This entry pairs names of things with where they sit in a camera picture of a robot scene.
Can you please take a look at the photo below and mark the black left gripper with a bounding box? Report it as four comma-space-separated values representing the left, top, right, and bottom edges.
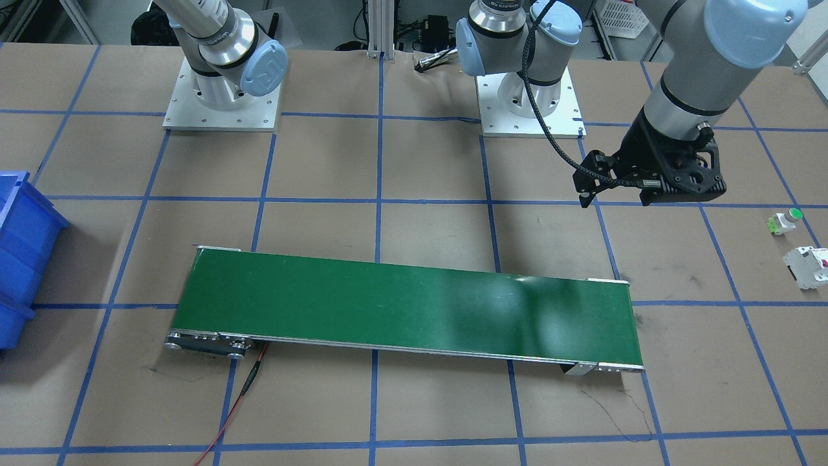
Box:
573, 111, 727, 208

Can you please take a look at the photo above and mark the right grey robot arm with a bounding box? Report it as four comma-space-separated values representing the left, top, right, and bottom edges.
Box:
155, 1, 288, 111

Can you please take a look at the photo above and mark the green push button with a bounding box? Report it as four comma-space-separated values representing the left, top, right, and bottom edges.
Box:
767, 208, 803, 236

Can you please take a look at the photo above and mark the white red circuit breaker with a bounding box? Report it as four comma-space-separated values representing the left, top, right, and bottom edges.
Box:
783, 247, 827, 289

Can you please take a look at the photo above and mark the green conveyor belt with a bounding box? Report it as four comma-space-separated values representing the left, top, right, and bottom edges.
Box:
165, 247, 644, 375

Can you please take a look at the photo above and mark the blue plastic bin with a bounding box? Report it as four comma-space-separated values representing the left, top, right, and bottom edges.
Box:
1, 171, 70, 350

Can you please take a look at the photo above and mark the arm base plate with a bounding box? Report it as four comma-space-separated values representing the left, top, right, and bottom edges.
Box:
162, 59, 282, 132
475, 68, 587, 139

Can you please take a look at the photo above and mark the aluminium frame post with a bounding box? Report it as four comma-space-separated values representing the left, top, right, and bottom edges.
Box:
367, 0, 397, 61

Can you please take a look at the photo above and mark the red black wire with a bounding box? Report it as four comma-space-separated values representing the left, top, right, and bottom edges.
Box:
193, 342, 270, 466

